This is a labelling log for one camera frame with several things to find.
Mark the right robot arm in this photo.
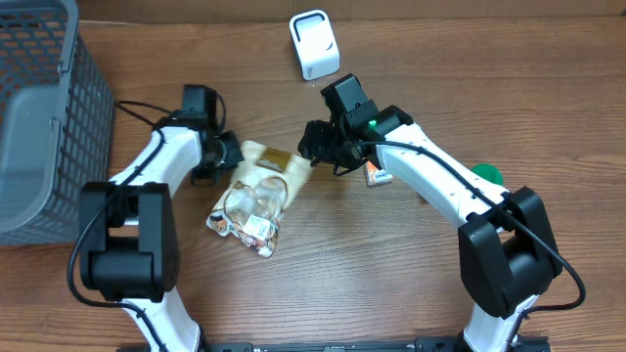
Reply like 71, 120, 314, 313
298, 74, 562, 351

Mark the white brown snack wrapper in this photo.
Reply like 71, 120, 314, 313
205, 141, 312, 257

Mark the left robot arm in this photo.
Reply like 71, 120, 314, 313
67, 84, 244, 351

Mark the green lid glass jar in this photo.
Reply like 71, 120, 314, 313
471, 163, 504, 186

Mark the white barcode scanner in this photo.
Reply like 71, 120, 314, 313
289, 9, 340, 81

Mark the grey plastic mesh basket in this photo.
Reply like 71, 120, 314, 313
1, 0, 114, 245

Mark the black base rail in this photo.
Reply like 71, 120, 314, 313
195, 334, 554, 352

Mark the orange snack packet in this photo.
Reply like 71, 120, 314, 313
364, 161, 393, 187

